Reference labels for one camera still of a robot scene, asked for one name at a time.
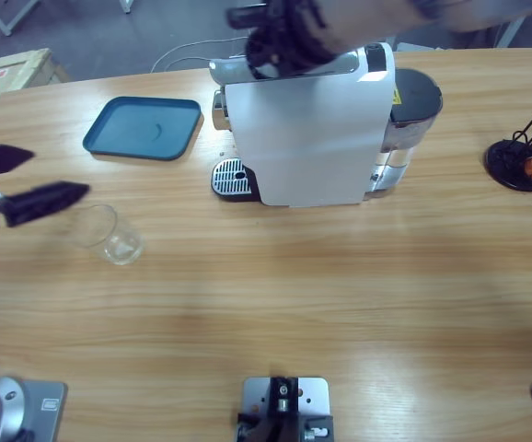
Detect white metal table frame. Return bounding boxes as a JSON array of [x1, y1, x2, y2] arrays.
[[0, 0, 41, 37]]

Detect wooden crate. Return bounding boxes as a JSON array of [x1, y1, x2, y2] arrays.
[[0, 48, 69, 139]]

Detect clear glass cup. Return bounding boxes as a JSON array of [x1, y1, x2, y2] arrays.
[[65, 204, 145, 267]]

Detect wrist black camera bracket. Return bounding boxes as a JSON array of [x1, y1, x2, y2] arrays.
[[226, 3, 272, 29]]

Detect black capsule holder stand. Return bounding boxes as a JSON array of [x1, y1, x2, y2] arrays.
[[484, 82, 532, 192]]

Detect white capsule coffee machine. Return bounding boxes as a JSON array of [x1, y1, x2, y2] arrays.
[[213, 41, 399, 208]]

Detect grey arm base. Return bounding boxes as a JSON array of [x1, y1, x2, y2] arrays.
[[0, 376, 68, 442]]

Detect slanted white metal leg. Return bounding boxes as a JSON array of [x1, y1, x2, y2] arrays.
[[495, 17, 527, 48]]

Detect clear water tank black lid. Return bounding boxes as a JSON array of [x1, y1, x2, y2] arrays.
[[376, 67, 445, 194]]

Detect silver coffee machine lever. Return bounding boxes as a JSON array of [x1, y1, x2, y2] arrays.
[[209, 48, 364, 87]]

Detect long white floor cable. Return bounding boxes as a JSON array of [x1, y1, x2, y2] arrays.
[[150, 35, 251, 74]]

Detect teal plastic tray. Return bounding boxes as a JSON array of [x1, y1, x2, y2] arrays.
[[82, 96, 202, 162]]

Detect black drip tray silver grill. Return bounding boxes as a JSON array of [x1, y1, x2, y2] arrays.
[[210, 157, 262, 204]]

